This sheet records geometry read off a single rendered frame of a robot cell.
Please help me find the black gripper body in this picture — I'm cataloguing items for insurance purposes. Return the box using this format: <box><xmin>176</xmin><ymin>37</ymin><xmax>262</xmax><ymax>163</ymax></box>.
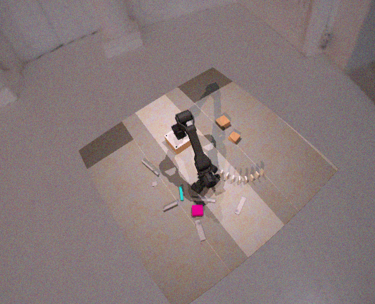
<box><xmin>191</xmin><ymin>165</ymin><xmax>218</xmax><ymax>194</ymax></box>

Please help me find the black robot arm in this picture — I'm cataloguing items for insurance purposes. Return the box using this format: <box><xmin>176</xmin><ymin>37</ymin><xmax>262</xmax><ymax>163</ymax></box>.
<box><xmin>171</xmin><ymin>110</ymin><xmax>220</xmax><ymax>188</ymax></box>

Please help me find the magenta block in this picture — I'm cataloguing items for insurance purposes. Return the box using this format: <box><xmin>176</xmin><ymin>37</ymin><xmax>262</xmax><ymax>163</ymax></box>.
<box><xmin>192</xmin><ymin>204</ymin><xmax>203</xmax><ymax>216</ymax></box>

